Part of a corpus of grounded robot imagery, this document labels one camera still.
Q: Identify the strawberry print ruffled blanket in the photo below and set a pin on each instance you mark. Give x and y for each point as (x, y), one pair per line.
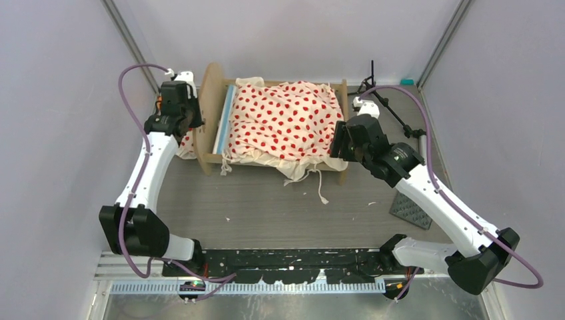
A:
(288, 126)

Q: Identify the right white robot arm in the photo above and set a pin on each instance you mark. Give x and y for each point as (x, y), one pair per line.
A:
(475, 255)

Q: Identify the black tripod stand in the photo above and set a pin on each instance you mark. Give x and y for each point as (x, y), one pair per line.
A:
(395, 102)

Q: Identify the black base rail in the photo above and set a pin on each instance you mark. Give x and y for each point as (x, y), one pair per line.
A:
(263, 272)

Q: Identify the wooden pet bed frame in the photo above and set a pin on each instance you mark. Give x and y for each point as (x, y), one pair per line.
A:
(212, 94)

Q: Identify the black perforated pad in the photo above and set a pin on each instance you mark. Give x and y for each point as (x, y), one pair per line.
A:
(404, 208)

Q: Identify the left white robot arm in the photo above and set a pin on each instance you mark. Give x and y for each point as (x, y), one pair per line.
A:
(132, 222)

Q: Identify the strawberry print small pillow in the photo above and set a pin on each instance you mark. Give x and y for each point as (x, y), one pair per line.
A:
(186, 149)

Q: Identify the blue striped mattress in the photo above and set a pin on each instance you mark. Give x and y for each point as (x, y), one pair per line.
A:
(224, 123)

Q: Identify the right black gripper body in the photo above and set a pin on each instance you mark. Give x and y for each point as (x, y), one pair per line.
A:
(348, 150)

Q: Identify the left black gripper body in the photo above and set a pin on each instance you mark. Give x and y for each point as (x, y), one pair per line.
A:
(193, 112)

